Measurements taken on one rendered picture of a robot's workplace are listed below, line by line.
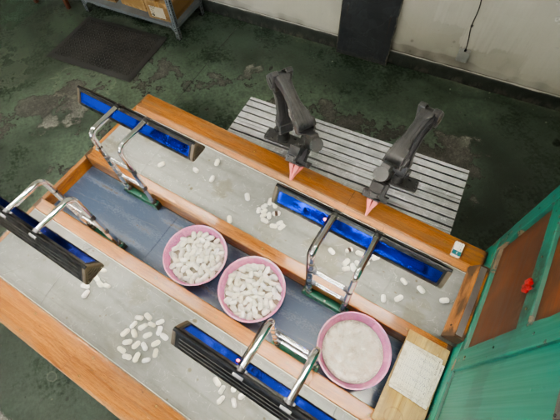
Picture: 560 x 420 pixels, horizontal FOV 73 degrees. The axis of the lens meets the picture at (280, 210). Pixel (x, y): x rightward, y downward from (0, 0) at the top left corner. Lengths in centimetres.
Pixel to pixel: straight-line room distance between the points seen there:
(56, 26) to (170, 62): 129
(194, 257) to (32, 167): 195
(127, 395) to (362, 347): 85
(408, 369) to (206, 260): 87
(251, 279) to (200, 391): 44
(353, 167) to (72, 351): 142
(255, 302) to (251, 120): 100
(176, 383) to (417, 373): 85
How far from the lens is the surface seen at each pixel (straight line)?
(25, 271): 192
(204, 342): 115
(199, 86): 333
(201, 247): 164
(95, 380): 161
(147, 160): 195
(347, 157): 192
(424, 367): 150
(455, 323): 149
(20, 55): 433
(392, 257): 125
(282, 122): 182
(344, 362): 148
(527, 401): 97
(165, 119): 206
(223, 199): 172
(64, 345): 169
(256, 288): 155
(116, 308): 167
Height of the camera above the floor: 220
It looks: 61 degrees down
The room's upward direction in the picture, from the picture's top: 5 degrees counter-clockwise
